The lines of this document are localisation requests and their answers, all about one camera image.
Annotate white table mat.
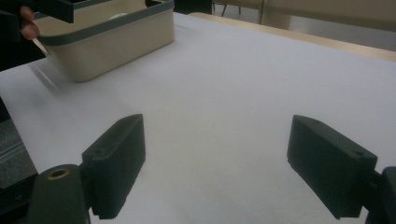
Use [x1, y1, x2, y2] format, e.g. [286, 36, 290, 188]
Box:
[0, 12, 396, 224]

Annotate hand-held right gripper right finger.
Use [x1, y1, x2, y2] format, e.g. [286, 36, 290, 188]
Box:
[286, 114, 378, 220]

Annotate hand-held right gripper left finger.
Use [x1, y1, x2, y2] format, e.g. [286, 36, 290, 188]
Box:
[81, 113, 147, 220]

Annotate beige bin with grey rim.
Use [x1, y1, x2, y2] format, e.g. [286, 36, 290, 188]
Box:
[33, 0, 177, 84]

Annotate dark metal chair legs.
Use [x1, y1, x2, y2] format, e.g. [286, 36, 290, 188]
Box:
[212, 0, 246, 17]

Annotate white paper strip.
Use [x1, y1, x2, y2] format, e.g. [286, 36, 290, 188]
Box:
[31, 36, 50, 58]

